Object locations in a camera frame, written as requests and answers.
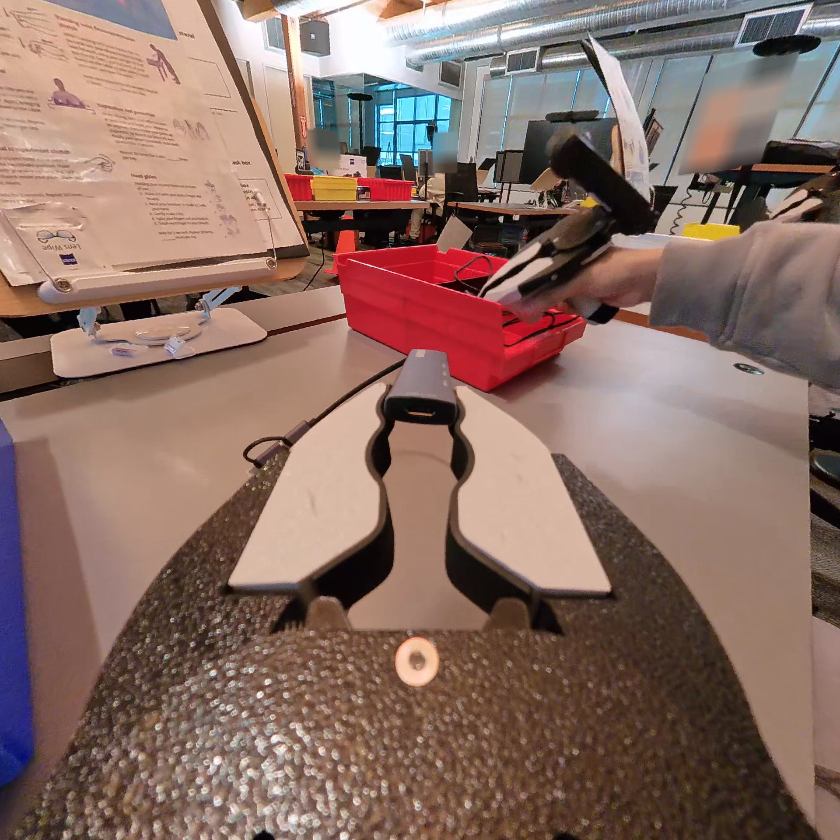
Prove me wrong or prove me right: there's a wooden table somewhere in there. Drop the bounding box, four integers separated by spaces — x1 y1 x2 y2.
292 197 431 214

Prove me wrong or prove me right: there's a person's right forearm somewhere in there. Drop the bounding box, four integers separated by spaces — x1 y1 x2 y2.
648 220 840 388

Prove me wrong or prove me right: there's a large black screen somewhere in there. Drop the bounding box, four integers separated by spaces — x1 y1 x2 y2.
521 118 618 185

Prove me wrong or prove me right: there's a grey slim USB hub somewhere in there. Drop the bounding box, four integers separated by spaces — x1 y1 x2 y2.
382 349 458 427

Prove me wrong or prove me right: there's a laminated instruction sheet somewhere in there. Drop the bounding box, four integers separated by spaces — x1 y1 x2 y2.
0 0 309 286

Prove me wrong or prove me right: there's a black USB-C cable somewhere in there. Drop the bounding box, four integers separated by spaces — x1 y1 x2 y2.
500 308 586 347

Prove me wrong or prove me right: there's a hub cable with grey plug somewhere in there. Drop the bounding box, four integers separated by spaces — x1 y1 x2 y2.
243 357 408 468

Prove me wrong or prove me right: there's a red divided bin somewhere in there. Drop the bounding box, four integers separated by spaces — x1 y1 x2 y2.
333 244 587 392

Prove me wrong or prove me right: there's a person's right hand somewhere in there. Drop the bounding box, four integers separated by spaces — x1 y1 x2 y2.
508 246 664 324

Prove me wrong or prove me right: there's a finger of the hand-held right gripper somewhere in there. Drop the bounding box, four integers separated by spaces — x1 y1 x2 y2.
478 249 596 307
482 218 616 287

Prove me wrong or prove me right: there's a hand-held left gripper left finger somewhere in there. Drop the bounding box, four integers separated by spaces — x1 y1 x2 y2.
227 382 396 608

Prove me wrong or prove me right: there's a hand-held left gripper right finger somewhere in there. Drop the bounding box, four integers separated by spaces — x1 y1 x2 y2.
448 386 613 611

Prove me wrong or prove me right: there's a blue plastic bin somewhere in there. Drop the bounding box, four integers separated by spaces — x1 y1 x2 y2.
0 416 35 788

